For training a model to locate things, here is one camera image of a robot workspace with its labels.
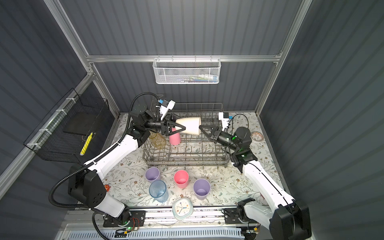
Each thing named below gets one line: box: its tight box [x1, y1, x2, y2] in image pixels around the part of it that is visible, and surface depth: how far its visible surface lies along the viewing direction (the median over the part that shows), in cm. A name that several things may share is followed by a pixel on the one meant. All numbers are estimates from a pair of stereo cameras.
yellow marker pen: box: [79, 132, 94, 156], surface depth 71 cm
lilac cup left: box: [145, 166, 160, 182], surface depth 87 cm
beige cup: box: [175, 117, 202, 135], surface depth 63 cm
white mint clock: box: [172, 197, 194, 221], surface depth 75 cm
